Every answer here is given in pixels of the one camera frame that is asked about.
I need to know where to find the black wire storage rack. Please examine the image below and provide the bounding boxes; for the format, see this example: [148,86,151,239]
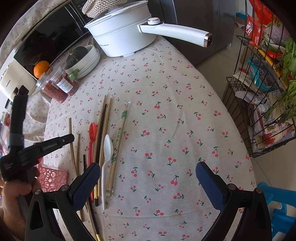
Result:
[222,1,295,157]

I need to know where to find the green leafy vegetables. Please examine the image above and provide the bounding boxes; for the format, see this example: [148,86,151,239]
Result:
[263,38,295,123]

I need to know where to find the black gold-tipped chopstick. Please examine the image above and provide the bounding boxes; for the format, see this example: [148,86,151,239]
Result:
[94,104,107,207]

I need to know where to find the plastic jar red beans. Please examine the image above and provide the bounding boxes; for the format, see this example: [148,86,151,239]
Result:
[36,73,67,103]

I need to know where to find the woven rope basket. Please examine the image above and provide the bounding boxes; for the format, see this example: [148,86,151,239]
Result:
[82,0,127,19]

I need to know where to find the orange tangerine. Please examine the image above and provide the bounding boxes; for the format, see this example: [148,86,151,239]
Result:
[33,60,50,78]

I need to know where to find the white electric cooking pot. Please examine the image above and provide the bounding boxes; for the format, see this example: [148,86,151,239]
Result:
[85,1,213,57]

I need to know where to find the white ceramic bowl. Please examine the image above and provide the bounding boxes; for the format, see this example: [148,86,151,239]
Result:
[64,45,100,80]

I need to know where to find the red plastic spoon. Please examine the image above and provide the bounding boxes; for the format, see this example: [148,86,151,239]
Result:
[88,123,97,202]

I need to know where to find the floral cloth microwave cover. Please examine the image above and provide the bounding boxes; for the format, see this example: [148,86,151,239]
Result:
[1,0,66,67]

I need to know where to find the grey refrigerator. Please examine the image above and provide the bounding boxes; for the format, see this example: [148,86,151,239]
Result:
[148,0,236,65]

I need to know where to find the blue plastic stool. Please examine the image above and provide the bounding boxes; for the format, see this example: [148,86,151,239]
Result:
[257,181,296,241]

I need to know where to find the dark green squash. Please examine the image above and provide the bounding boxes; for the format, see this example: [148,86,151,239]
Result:
[66,46,88,69]

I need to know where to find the black microwave oven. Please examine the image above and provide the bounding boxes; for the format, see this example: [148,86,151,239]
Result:
[14,1,91,76]

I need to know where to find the white plastic spoon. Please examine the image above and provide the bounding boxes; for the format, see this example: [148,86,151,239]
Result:
[101,134,113,210]

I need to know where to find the red plastic bag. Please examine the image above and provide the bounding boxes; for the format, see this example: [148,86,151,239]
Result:
[245,1,281,47]

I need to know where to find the cherry print tablecloth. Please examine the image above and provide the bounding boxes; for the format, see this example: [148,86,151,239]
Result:
[23,37,256,240]

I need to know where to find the disposable chopsticks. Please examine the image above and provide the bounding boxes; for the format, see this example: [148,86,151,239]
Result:
[105,100,132,196]

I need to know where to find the pink perforated utensil basket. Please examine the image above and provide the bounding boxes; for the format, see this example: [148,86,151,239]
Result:
[38,164,68,192]

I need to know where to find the left hand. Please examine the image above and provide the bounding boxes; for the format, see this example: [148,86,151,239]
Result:
[1,167,41,240]

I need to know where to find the plastic jar labelled goji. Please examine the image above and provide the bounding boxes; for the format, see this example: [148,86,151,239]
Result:
[49,66,79,96]

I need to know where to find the white air fryer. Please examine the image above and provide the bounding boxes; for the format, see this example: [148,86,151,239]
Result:
[1,59,36,101]

